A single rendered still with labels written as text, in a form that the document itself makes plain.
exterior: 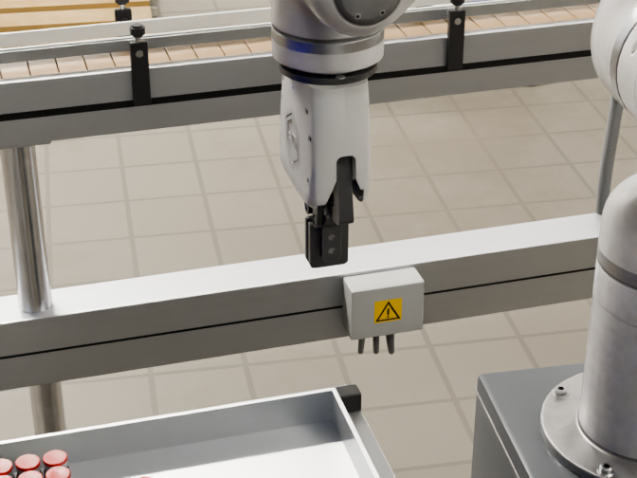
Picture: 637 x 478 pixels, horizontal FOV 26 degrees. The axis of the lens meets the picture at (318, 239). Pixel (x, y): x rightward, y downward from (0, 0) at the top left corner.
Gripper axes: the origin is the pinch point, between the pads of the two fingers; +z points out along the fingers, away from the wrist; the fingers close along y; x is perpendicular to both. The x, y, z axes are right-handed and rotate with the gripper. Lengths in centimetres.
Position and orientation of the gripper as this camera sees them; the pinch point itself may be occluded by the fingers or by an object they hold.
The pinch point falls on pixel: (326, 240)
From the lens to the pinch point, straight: 111.0
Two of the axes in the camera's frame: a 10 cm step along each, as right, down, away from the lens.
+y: 2.7, 4.7, -8.4
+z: 0.0, 8.7, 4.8
